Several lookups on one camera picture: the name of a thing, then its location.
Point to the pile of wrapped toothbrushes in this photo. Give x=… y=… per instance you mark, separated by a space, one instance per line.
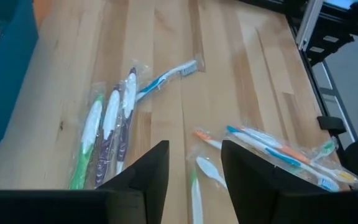
x=281 y=157

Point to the dark blue plastic bin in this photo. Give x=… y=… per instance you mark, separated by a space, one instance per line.
x=5 y=93

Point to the purple toothbrush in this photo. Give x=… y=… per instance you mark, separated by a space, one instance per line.
x=110 y=115
x=129 y=96

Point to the blue toothbrush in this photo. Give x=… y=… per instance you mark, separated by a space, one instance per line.
x=154 y=85

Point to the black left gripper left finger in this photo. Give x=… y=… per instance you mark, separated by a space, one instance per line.
x=145 y=186

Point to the yellow toothbrush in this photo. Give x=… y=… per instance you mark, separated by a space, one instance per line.
x=294 y=154

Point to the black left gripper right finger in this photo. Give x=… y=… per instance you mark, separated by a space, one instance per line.
x=253 y=193

